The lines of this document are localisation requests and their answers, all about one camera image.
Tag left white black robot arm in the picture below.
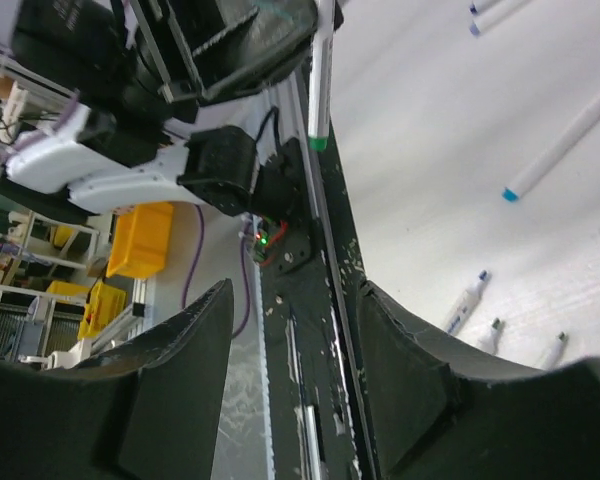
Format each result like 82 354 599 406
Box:
0 1 318 224

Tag purple cap marker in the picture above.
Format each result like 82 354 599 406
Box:
469 0 529 37

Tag dark green cap marker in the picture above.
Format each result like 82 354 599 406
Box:
307 0 336 151

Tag cyan cap marker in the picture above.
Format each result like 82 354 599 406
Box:
501 92 600 203

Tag yellow plastic bin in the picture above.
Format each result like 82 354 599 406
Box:
106 202 174 280

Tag dark blue cap marker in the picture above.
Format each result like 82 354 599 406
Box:
469 0 501 16

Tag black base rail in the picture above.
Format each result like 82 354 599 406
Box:
260 136 379 479

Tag yellow plastic crate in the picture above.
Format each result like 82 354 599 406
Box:
46 280 127 340

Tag light blue cap marker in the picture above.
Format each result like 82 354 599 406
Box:
443 270 490 335

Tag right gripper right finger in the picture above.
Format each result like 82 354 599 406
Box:
357 283 600 479

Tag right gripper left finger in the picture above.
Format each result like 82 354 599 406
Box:
0 279 234 479

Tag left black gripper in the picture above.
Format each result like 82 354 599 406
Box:
130 1 318 103

